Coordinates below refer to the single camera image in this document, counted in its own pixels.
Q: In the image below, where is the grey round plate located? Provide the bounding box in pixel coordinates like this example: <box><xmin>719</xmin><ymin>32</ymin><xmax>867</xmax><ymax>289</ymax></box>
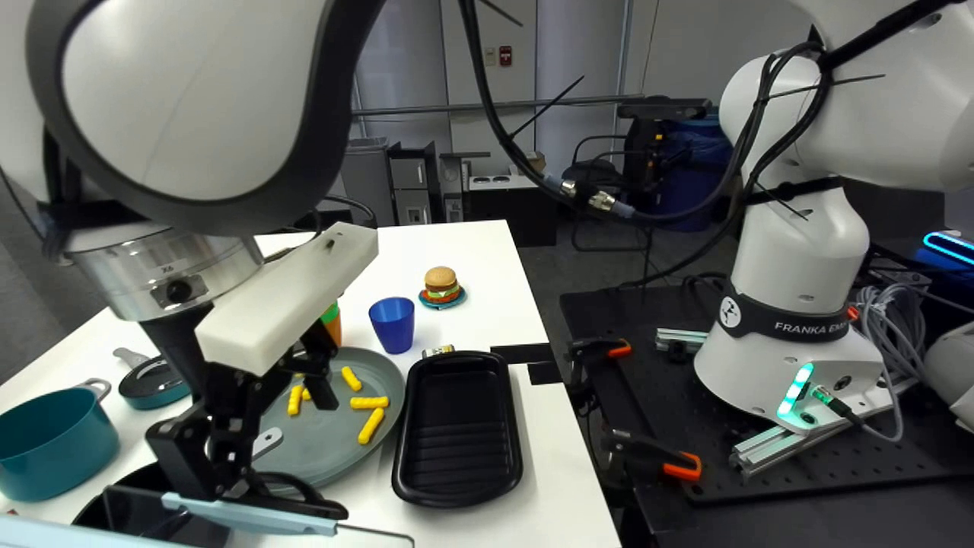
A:
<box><xmin>253</xmin><ymin>347</ymin><xmax>405</xmax><ymax>487</ymax></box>

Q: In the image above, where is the blue plastic cup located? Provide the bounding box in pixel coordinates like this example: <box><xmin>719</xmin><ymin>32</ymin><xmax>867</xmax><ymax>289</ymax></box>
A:
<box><xmin>367</xmin><ymin>296</ymin><xmax>415</xmax><ymax>353</ymax></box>

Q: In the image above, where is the green and orange cup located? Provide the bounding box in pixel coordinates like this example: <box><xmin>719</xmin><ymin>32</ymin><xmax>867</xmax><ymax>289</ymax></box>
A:
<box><xmin>319</xmin><ymin>303</ymin><xmax>344</xmax><ymax>347</ymax></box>

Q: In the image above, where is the black cable with connector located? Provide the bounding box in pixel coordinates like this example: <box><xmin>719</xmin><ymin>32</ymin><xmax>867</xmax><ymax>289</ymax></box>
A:
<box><xmin>456</xmin><ymin>0</ymin><xmax>646</xmax><ymax>221</ymax></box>

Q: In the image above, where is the teal pot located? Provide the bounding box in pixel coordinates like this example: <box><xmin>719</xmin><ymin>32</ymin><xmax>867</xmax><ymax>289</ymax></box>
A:
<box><xmin>0</xmin><ymin>378</ymin><xmax>120</xmax><ymax>504</ymax></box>

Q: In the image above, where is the black pot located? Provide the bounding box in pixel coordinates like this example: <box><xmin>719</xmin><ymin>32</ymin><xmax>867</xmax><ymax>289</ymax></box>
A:
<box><xmin>74</xmin><ymin>463</ymin><xmax>229</xmax><ymax>548</ymax></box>

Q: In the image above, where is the orange handled clamp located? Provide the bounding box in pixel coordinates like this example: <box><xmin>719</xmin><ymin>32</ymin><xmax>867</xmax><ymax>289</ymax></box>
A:
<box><xmin>600</xmin><ymin>430</ymin><xmax>702</xmax><ymax>483</ymax></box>
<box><xmin>570</xmin><ymin>339</ymin><xmax>632</xmax><ymax>361</ymax></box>

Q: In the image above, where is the teal pot lid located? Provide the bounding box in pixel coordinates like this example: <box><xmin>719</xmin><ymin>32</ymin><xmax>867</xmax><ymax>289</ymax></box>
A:
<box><xmin>114</xmin><ymin>347</ymin><xmax>190</xmax><ymax>411</ymax></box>

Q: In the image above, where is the toy hamburger on blue plate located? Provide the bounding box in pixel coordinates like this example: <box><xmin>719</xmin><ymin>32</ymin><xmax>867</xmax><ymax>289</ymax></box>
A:
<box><xmin>420</xmin><ymin>264</ymin><xmax>466</xmax><ymax>309</ymax></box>

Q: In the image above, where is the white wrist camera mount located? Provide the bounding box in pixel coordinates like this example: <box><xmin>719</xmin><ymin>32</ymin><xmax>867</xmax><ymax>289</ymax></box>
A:
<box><xmin>194</xmin><ymin>221</ymin><xmax>378</xmax><ymax>378</ymax></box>

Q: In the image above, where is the orange handled clamp front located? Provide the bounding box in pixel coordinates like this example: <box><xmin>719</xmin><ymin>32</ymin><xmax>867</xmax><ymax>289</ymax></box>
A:
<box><xmin>600</xmin><ymin>430</ymin><xmax>702</xmax><ymax>483</ymax></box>

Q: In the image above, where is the orange handled clamp rear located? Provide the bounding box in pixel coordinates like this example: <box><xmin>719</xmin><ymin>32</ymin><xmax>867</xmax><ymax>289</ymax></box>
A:
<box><xmin>570</xmin><ymin>339</ymin><xmax>632</xmax><ymax>361</ymax></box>

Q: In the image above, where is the black rectangular grill tray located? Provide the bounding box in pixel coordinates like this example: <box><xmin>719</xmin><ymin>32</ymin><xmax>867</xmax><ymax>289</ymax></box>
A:
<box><xmin>393</xmin><ymin>349</ymin><xmax>524</xmax><ymax>509</ymax></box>

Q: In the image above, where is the blue barrel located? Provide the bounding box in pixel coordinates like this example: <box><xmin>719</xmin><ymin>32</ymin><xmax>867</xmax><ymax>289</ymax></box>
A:
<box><xmin>638</xmin><ymin>111</ymin><xmax>735</xmax><ymax>233</ymax></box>

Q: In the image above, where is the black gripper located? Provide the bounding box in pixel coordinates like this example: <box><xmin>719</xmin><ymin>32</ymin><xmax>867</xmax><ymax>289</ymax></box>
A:
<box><xmin>143</xmin><ymin>315</ymin><xmax>350</xmax><ymax>520</ymax></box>

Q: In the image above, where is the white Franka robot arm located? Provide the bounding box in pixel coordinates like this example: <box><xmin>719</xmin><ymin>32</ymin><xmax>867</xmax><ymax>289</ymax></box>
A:
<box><xmin>2</xmin><ymin>0</ymin><xmax>970</xmax><ymax>498</ymax></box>

